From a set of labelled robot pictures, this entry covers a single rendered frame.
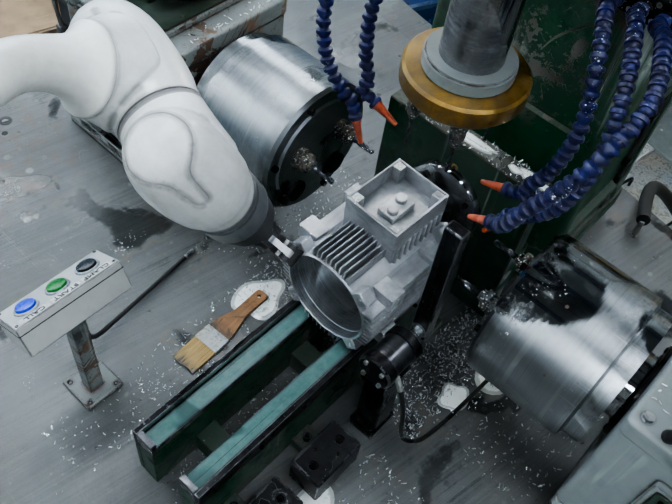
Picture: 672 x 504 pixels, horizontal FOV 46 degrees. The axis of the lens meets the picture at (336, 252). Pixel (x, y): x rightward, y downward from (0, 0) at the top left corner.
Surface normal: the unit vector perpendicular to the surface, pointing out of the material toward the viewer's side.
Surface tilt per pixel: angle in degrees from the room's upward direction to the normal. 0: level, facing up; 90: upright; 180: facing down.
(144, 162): 48
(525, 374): 73
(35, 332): 61
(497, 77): 0
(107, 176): 0
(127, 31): 26
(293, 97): 17
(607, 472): 90
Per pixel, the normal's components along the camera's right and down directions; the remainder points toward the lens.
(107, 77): 0.00, 0.24
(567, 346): -0.39, -0.06
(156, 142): -0.18, -0.25
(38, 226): 0.11, -0.60
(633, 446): -0.67, 0.54
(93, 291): 0.69, 0.22
